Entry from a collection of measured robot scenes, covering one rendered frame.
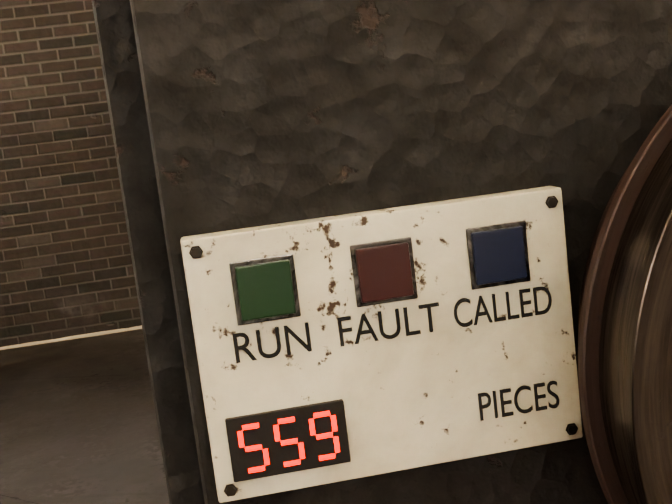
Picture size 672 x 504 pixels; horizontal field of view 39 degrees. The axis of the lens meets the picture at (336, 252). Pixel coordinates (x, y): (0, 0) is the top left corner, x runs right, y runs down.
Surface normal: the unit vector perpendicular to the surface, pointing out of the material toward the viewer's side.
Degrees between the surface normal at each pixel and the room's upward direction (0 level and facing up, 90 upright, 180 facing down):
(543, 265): 90
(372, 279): 90
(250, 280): 90
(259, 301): 90
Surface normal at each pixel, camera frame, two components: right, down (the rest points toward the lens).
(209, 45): 0.16, 0.12
